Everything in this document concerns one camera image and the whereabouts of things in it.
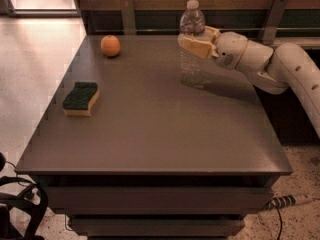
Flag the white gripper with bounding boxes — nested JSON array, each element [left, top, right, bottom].
[[178, 26, 248, 70]]

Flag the clear plastic water bottle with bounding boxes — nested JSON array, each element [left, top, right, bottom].
[[180, 0, 205, 86]]

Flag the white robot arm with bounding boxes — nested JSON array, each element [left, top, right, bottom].
[[178, 27, 320, 136]]

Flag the orange fruit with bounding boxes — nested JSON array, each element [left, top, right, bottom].
[[100, 35, 121, 57]]

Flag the grey drawer cabinet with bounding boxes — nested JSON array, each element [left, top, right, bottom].
[[16, 36, 292, 240]]

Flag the green and yellow sponge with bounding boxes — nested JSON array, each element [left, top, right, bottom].
[[62, 82, 100, 117]]

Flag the white power strip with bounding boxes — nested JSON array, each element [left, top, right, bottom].
[[264, 194, 313, 210]]

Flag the right metal bracket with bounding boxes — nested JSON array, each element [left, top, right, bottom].
[[257, 0, 289, 45]]

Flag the metal bracket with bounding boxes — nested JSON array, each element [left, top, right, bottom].
[[257, 0, 289, 45], [120, 0, 136, 35]]

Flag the left metal bracket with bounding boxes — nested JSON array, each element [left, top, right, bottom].
[[120, 0, 136, 35]]

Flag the black power cable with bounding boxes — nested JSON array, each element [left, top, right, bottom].
[[273, 205, 284, 240]]

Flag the black strap bag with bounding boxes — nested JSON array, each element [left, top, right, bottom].
[[0, 176, 48, 240]]

